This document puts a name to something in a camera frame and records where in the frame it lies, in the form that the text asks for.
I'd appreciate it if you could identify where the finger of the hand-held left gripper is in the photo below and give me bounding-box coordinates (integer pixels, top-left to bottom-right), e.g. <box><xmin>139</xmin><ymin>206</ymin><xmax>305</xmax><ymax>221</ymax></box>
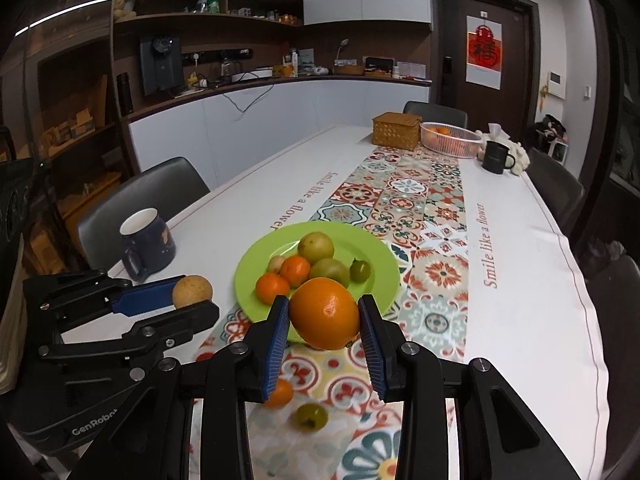
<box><xmin>37</xmin><ymin>300</ymin><xmax>221</xmax><ymax>361</ymax></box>
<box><xmin>22</xmin><ymin>270</ymin><xmax>186</xmax><ymax>322</ymax></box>

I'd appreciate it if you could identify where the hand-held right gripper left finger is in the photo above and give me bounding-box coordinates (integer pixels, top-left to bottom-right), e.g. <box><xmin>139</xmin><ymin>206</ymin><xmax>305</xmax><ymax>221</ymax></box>
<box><xmin>65</xmin><ymin>295</ymin><xmax>292</xmax><ymax>480</ymax></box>

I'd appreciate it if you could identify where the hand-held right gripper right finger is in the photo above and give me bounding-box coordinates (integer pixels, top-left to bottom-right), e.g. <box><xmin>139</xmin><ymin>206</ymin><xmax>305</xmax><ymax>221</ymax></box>
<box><xmin>357</xmin><ymin>294</ymin><xmax>583</xmax><ymax>480</ymax></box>

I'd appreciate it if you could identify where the tan round fruit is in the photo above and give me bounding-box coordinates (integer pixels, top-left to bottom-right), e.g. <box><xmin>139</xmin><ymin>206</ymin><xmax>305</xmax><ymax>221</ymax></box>
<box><xmin>172</xmin><ymin>275</ymin><xmax>214</xmax><ymax>309</ymax></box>

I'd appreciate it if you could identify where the pale green pear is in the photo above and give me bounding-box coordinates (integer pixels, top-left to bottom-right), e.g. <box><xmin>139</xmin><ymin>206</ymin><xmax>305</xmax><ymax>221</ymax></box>
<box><xmin>307</xmin><ymin>257</ymin><xmax>351</xmax><ymax>285</ymax></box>

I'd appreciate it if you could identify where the green plate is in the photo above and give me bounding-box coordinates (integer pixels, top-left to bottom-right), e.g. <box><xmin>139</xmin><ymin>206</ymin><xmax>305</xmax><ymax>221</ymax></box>
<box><xmin>234</xmin><ymin>223</ymin><xmax>402</xmax><ymax>325</ymax></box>

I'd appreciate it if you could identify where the yellow pear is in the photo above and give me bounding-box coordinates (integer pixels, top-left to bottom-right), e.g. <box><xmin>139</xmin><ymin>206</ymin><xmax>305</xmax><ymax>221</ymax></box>
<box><xmin>298</xmin><ymin>231</ymin><xmax>335</xmax><ymax>264</ymax></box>

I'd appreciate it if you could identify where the dark blue mug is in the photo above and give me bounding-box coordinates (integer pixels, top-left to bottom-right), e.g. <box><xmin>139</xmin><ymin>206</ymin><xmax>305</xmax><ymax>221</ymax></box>
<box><xmin>119</xmin><ymin>208</ymin><xmax>177</xmax><ymax>282</ymax></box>

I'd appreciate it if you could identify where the grey chair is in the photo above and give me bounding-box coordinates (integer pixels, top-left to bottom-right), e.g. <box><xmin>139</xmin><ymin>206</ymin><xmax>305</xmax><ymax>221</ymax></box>
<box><xmin>525</xmin><ymin>147</ymin><xmax>586</xmax><ymax>233</ymax></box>
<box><xmin>403</xmin><ymin>101</ymin><xmax>469</xmax><ymax>129</ymax></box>
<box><xmin>77</xmin><ymin>156</ymin><xmax>211</xmax><ymax>261</ymax></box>
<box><xmin>582</xmin><ymin>255</ymin><xmax>640</xmax><ymax>466</ymax></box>

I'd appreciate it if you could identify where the beige cloth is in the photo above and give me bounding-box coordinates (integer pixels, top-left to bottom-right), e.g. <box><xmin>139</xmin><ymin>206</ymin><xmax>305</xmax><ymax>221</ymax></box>
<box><xmin>0</xmin><ymin>240</ymin><xmax>27</xmax><ymax>396</ymax></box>

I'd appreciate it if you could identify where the white floral patterned tablecloth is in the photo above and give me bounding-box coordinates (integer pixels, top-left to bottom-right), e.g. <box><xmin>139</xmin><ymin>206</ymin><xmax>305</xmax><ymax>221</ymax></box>
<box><xmin>50</xmin><ymin>125</ymin><xmax>613</xmax><ymax>480</ymax></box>

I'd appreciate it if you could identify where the wooden shelf unit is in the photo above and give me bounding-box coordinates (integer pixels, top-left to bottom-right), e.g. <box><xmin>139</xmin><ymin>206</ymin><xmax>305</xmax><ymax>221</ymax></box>
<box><xmin>0</xmin><ymin>35</ymin><xmax>126</xmax><ymax>266</ymax></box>

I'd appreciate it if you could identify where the white counter cabinet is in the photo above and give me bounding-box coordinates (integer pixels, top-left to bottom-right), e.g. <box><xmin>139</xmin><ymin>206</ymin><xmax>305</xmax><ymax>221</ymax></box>
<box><xmin>122</xmin><ymin>78</ymin><xmax>431</xmax><ymax>191</ymax></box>

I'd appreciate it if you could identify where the black thermos bottle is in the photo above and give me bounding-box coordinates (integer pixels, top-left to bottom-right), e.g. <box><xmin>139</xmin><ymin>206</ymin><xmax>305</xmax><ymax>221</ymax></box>
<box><xmin>117</xmin><ymin>72</ymin><xmax>134</xmax><ymax>115</ymax></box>

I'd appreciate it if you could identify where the pink plastic basket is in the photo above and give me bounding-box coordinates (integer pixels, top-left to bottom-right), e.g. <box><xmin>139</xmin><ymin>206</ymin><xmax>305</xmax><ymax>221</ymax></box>
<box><xmin>420</xmin><ymin>121</ymin><xmax>485</xmax><ymax>159</ymax></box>

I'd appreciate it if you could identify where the wicker basket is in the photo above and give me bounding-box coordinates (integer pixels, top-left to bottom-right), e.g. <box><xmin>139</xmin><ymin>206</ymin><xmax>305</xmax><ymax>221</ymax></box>
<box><xmin>372</xmin><ymin>111</ymin><xmax>424</xmax><ymax>151</ymax></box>

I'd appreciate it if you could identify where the black mug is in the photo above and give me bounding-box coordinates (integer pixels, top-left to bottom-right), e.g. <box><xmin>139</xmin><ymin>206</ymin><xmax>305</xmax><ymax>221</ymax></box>
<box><xmin>482</xmin><ymin>141</ymin><xmax>516</xmax><ymax>175</ymax></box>

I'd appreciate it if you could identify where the black water dispenser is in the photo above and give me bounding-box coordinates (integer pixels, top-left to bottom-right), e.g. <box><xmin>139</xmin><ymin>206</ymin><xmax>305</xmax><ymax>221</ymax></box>
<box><xmin>139</xmin><ymin>35</ymin><xmax>185</xmax><ymax>97</ymax></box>

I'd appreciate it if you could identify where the white fluffy cloth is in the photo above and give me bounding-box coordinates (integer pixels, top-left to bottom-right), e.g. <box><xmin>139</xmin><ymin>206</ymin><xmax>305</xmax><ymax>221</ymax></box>
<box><xmin>475</xmin><ymin>127</ymin><xmax>531</xmax><ymax>177</ymax></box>

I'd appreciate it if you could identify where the black box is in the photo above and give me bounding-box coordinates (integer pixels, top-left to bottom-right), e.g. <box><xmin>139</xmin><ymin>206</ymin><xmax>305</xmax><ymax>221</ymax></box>
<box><xmin>364</xmin><ymin>56</ymin><xmax>396</xmax><ymax>78</ymax></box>

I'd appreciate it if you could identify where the dark bag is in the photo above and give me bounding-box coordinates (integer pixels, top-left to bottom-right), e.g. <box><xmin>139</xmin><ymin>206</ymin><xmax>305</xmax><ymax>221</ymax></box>
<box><xmin>535</xmin><ymin>115</ymin><xmax>571</xmax><ymax>143</ymax></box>

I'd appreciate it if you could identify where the red door poster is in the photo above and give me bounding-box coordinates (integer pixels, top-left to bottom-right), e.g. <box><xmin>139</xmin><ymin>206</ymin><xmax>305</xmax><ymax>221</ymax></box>
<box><xmin>466</xmin><ymin>16</ymin><xmax>502</xmax><ymax>90</ymax></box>

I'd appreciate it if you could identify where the dark brown door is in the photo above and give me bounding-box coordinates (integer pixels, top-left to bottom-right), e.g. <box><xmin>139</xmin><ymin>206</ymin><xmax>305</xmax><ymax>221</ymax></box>
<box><xmin>430</xmin><ymin>0</ymin><xmax>541</xmax><ymax>131</ymax></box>

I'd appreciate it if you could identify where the glass sliding door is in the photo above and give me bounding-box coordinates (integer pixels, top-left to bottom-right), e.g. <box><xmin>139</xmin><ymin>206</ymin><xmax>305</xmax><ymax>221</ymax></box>
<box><xmin>585</xmin><ymin>0</ymin><xmax>640</xmax><ymax>241</ymax></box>

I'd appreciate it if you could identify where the black cable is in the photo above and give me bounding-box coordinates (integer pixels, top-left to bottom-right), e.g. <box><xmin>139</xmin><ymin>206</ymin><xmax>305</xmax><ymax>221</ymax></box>
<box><xmin>220</xmin><ymin>82</ymin><xmax>276</xmax><ymax>114</ymax></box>

